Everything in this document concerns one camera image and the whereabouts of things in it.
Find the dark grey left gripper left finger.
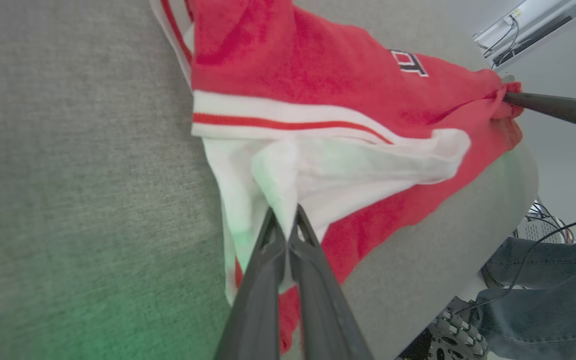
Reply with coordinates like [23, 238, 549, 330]
[213, 207, 288, 360]

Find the thin black cable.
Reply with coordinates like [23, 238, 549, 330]
[454, 212, 576, 316]

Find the person in blue jeans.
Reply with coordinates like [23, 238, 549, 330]
[474, 224, 576, 360]

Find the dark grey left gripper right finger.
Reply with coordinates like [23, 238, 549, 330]
[288, 204, 374, 360]

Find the red and white jersey garment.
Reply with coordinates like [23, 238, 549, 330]
[149, 0, 525, 354]

